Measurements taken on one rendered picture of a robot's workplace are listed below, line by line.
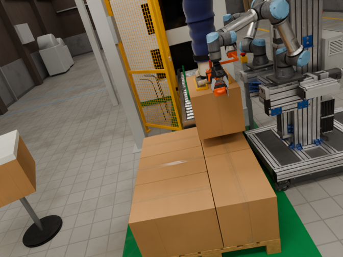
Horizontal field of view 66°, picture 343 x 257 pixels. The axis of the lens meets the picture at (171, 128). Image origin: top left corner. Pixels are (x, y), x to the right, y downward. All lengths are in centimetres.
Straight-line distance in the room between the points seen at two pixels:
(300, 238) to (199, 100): 130
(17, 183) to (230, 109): 186
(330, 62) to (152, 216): 189
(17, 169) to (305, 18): 260
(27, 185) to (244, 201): 176
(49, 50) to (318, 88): 1080
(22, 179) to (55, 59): 975
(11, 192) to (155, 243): 128
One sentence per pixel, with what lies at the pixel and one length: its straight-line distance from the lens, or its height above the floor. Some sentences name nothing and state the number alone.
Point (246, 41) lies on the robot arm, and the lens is 277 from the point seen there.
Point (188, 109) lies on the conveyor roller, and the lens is 328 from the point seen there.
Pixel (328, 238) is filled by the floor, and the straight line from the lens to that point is 238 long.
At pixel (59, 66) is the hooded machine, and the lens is 1204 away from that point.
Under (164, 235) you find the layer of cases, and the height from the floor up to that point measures 37.
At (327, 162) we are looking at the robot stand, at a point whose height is 21.
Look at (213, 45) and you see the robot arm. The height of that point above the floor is 150.
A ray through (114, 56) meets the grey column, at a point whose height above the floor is 133.
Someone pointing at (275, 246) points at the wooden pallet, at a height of 7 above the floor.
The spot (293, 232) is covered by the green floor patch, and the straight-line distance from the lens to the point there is 238.
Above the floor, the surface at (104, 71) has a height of 77.
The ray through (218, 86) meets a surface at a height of 123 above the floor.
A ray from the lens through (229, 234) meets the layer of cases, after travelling 201.
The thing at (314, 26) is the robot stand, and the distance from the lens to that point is 251.
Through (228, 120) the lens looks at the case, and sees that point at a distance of 223.
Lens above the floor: 182
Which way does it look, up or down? 26 degrees down
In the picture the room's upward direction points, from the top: 15 degrees counter-clockwise
